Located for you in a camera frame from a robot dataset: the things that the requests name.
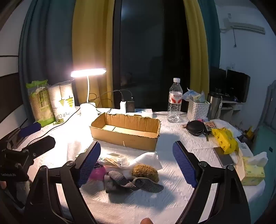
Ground yellow tissue box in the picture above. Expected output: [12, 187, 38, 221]
[240, 152, 268, 186]

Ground packets in basket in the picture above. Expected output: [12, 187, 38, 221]
[183, 88, 206, 102]

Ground black round pouch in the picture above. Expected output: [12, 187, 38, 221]
[186, 120, 205, 136]

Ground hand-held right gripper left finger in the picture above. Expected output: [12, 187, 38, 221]
[24, 140, 102, 224]

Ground grey phone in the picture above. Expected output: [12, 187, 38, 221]
[213, 147, 235, 168]

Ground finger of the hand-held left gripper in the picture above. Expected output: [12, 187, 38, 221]
[26, 135, 56, 156]
[18, 122, 42, 138]

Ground clear water bottle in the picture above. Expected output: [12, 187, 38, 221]
[167, 78, 183, 123]

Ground teal curtain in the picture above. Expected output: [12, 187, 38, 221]
[198, 0, 221, 71]
[18, 0, 76, 106]

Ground white paper cup package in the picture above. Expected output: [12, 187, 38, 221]
[48, 80, 76, 124]

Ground green paper cup package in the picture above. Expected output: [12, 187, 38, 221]
[26, 79, 56, 127]

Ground brown loofah sponge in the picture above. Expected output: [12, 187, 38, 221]
[132, 164, 160, 183]

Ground black cable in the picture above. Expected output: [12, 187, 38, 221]
[55, 89, 133, 124]

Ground white air conditioner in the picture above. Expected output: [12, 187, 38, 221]
[222, 18, 266, 34]

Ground white desk lamp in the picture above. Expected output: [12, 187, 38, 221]
[70, 68, 107, 117]

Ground clear plastic packet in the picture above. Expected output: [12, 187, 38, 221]
[98, 152, 128, 168]

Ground yellow curtain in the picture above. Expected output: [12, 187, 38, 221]
[72, 0, 115, 108]
[183, 0, 210, 101]

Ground yellow plastic bag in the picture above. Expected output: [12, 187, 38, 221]
[211, 127, 239, 155]

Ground steel thermos cup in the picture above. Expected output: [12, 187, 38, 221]
[206, 92, 223, 120]

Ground white and blue box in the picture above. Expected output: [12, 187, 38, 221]
[135, 108, 153, 118]

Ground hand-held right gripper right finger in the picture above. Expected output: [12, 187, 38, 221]
[172, 140, 252, 224]

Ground pink soft item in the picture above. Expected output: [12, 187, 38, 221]
[89, 164, 107, 181]

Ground grey dotted sock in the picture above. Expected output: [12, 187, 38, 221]
[104, 170, 164, 194]

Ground white paper towel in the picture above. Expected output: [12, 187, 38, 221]
[129, 152, 163, 171]

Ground cardboard box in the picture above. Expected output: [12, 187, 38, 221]
[89, 113, 162, 152]

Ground black monitor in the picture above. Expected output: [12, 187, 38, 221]
[210, 66, 251, 103]

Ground white textured tablecloth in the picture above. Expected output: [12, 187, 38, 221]
[13, 108, 266, 224]

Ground white plastic basket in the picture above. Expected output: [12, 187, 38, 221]
[187, 99, 210, 121]

